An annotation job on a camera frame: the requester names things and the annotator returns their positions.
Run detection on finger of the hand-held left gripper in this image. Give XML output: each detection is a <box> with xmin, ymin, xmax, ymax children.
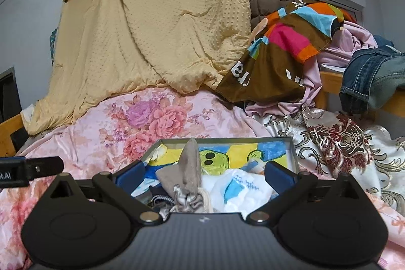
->
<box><xmin>27</xmin><ymin>156</ymin><xmax>64</xmax><ymax>179</ymax></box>

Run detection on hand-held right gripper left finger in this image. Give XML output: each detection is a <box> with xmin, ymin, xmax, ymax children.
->
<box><xmin>43</xmin><ymin>160</ymin><xmax>162</xmax><ymax>223</ymax></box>

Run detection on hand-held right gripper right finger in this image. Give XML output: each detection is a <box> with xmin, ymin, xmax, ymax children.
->
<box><xmin>247</xmin><ymin>161</ymin><xmax>368</xmax><ymax>224</ymax></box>

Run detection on navy white striped sock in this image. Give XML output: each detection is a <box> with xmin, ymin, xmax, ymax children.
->
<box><xmin>147</xmin><ymin>184</ymin><xmax>174</xmax><ymax>210</ymax></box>

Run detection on white muslin towel blue print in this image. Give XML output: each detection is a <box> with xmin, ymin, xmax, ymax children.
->
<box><xmin>202</xmin><ymin>169</ymin><xmax>279</xmax><ymax>213</ymax></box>

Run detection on beige drawstring pouch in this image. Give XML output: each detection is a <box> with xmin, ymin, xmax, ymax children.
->
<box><xmin>155</xmin><ymin>137</ymin><xmax>219</xmax><ymax>214</ymax></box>

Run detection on grey cartoon print box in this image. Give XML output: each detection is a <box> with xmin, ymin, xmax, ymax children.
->
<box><xmin>130</xmin><ymin>136</ymin><xmax>301</xmax><ymax>214</ymax></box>

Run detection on pink floral bedsheet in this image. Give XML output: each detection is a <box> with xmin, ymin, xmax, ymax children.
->
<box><xmin>0</xmin><ymin>87</ymin><xmax>405</xmax><ymax>270</ymax></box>

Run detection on ornate cream maroon cloth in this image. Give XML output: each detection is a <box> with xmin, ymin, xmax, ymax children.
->
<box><xmin>253</xmin><ymin>106</ymin><xmax>405</xmax><ymax>258</ymax></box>

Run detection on dark framed panel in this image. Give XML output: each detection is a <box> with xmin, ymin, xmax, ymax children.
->
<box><xmin>0</xmin><ymin>67</ymin><xmax>23</xmax><ymax>125</ymax></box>

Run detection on brown multicoloured patch shirt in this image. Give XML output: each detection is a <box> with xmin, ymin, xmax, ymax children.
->
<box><xmin>215</xmin><ymin>0</ymin><xmax>353</xmax><ymax>103</ymax></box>

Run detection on blue denim jeans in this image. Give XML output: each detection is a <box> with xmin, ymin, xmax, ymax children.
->
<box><xmin>339</xmin><ymin>47</ymin><xmax>405</xmax><ymax>115</ymax></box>

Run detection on pale pink cloth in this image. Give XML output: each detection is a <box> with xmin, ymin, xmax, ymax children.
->
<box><xmin>244</xmin><ymin>20</ymin><xmax>380</xmax><ymax>119</ymax></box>

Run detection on yellow dotted blanket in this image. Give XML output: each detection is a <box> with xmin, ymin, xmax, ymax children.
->
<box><xmin>24</xmin><ymin>0</ymin><xmax>254</xmax><ymax>136</ymax></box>

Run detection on wooden bed frame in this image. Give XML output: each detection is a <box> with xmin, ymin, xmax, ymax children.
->
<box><xmin>0</xmin><ymin>71</ymin><xmax>405</xmax><ymax>160</ymax></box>

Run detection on teal wall poster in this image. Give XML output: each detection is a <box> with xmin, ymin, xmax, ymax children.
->
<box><xmin>49</xmin><ymin>28</ymin><xmax>60</xmax><ymax>63</ymax></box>

